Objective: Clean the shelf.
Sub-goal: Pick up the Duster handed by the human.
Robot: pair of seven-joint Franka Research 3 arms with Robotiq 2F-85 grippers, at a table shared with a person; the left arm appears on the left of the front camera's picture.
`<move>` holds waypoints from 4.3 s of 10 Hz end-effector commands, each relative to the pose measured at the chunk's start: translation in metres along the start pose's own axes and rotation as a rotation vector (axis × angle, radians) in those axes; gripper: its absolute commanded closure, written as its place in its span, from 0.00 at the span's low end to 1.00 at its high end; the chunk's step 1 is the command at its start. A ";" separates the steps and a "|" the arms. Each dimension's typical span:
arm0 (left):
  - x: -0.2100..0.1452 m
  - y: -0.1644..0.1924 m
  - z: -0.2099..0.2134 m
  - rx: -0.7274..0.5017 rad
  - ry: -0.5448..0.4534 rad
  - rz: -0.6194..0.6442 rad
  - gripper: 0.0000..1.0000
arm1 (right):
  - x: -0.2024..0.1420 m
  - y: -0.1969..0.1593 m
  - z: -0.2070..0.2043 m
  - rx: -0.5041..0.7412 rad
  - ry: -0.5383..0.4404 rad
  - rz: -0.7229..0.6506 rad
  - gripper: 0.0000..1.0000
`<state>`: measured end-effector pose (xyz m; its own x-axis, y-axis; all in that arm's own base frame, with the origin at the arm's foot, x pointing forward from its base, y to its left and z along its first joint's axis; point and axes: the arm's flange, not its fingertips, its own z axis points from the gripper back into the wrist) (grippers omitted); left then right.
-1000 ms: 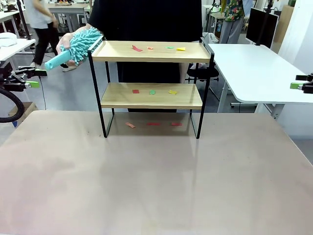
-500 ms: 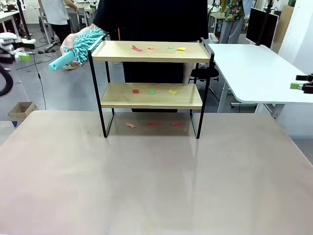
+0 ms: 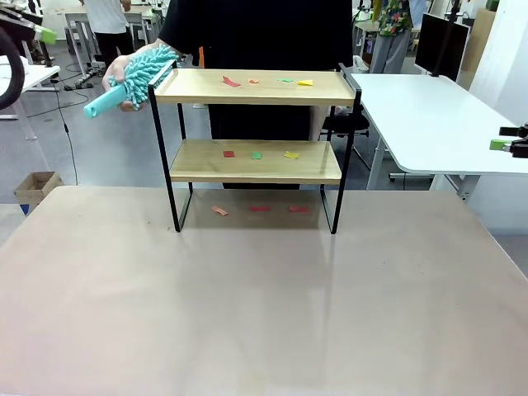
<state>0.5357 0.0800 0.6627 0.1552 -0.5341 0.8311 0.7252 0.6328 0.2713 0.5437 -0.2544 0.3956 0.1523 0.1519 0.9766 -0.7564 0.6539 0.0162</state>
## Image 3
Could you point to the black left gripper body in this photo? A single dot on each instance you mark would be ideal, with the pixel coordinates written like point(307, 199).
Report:
point(16, 18)

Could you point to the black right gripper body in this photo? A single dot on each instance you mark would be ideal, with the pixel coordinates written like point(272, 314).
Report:
point(520, 148)

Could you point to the green-tipped right gripper finger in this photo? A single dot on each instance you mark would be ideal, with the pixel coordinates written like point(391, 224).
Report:
point(500, 144)
point(511, 131)

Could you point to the teal microfiber duster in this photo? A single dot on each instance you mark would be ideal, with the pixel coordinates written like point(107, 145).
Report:
point(144, 74)

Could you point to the person's left forearm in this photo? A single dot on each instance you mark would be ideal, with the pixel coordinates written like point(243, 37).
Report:
point(317, 121)

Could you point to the person's right hand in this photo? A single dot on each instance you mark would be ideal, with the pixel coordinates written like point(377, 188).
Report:
point(113, 72)

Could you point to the small white desk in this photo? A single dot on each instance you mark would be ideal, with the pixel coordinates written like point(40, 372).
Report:
point(29, 76)

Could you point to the power strip on floor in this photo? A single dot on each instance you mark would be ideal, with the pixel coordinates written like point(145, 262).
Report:
point(80, 80)

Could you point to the person in white shirt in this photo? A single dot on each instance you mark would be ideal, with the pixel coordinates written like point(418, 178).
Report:
point(107, 20)

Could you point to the large white desk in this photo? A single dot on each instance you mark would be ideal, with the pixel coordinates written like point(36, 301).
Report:
point(433, 119)

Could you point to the grey workbench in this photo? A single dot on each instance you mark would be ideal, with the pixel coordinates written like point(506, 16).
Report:
point(136, 18)

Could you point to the brown wooden board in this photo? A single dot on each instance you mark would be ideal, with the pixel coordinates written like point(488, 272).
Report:
point(478, 37)

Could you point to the black monitor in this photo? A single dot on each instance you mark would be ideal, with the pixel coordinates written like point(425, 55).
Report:
point(437, 45)

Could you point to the black office chair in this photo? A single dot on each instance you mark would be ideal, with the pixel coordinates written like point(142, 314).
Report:
point(359, 121)

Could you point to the cardboard box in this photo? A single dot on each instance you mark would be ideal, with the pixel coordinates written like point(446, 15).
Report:
point(37, 185)

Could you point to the person in floral shirt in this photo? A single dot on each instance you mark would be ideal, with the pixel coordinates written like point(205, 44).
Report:
point(392, 24)

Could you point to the white plastic bag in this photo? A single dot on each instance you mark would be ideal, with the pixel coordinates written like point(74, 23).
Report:
point(359, 64)

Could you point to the long red paper scrap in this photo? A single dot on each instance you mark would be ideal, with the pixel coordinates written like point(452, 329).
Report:
point(231, 81)

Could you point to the flat yellow paper scrap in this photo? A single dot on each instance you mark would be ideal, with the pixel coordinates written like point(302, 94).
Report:
point(305, 82)

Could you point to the crumpled yellow paper scrap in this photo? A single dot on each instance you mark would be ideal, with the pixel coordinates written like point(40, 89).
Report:
point(291, 155)

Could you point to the red paper strip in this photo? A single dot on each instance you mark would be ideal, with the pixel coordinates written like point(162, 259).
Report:
point(299, 209)
point(260, 208)

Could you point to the person's torso in black shirt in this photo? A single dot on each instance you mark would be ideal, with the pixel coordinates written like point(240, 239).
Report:
point(264, 33)

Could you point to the long orange paper scrap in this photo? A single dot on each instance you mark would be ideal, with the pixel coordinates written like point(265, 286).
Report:
point(219, 210)

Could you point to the two-tier wooden shelf black frame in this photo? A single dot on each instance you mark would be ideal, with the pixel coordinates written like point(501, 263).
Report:
point(247, 169)

